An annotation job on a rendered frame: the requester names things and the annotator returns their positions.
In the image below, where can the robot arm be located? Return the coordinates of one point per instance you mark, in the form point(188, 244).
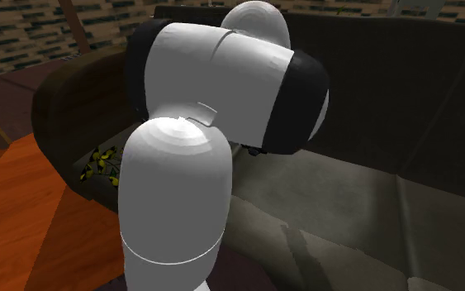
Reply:
point(183, 185)

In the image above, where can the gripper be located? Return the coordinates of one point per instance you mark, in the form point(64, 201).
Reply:
point(254, 150)

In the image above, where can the yellow and black leafy sprig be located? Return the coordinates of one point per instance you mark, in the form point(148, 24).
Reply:
point(102, 158)

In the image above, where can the dark brown sofa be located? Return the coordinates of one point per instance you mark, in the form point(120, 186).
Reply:
point(336, 193)

